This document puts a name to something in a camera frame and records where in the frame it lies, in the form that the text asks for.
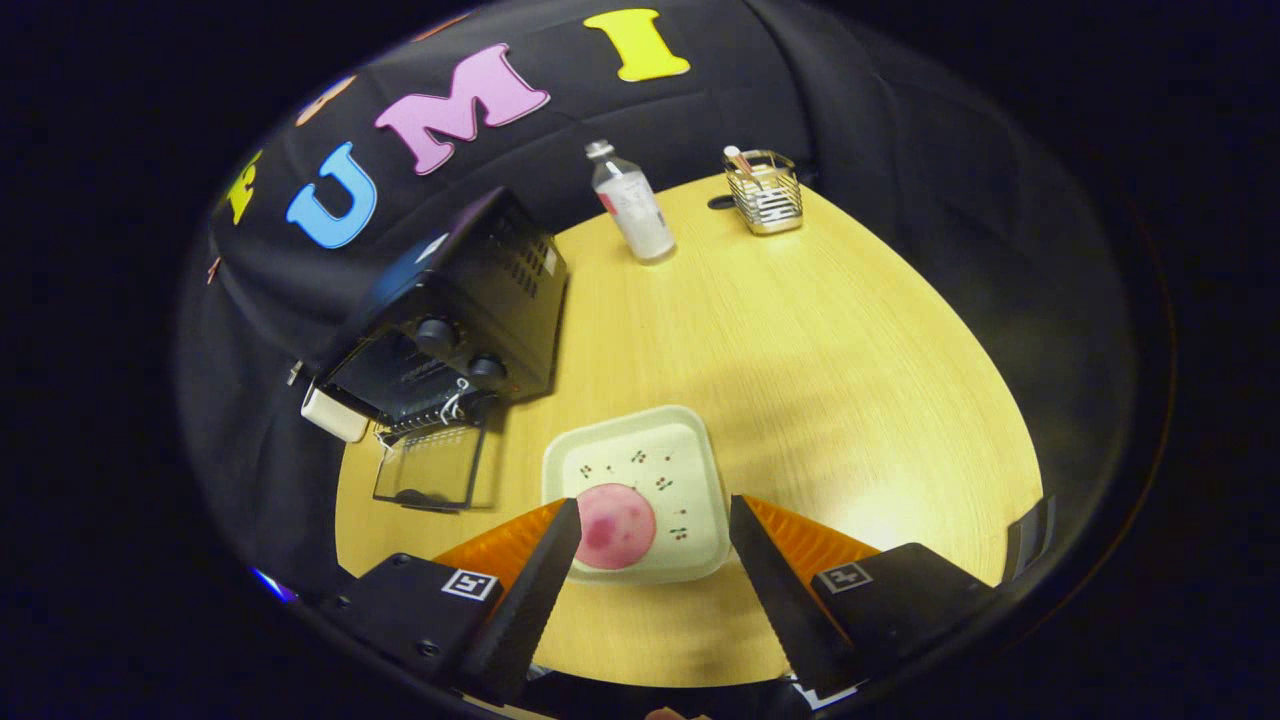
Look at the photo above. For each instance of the round pink ham slice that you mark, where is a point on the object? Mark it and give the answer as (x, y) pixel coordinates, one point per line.
(620, 525)

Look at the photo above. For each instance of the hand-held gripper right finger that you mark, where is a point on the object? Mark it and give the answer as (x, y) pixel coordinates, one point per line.
(780, 600)

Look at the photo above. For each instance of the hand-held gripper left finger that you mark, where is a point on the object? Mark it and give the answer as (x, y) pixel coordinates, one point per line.
(530, 600)

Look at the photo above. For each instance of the white bread toaster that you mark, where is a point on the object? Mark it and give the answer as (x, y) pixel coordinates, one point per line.
(335, 412)

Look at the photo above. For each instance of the small stick in holder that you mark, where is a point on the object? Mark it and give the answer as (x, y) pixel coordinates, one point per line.
(738, 160)

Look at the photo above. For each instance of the black round table grommet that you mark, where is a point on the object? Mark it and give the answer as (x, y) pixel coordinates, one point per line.
(722, 202)

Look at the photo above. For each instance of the black toaster oven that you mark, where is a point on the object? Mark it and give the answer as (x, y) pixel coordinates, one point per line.
(500, 290)

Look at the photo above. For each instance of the cream square plate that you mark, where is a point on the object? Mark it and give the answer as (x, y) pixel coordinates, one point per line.
(640, 440)

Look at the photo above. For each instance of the clear plastic bottle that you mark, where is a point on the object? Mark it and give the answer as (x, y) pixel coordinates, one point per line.
(635, 210)

